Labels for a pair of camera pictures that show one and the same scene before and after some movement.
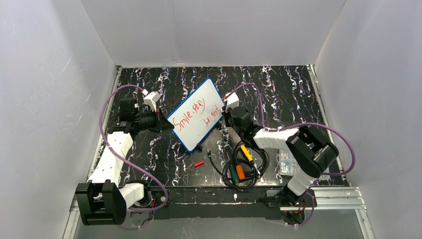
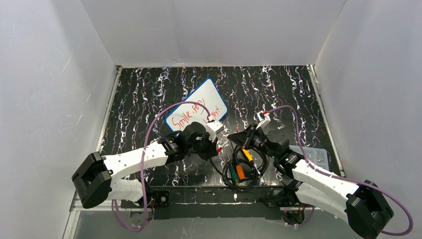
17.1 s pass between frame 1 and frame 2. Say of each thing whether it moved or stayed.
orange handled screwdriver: stayed
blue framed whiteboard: stayed
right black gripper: moved
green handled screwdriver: stayed
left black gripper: moved
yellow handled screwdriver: stayed
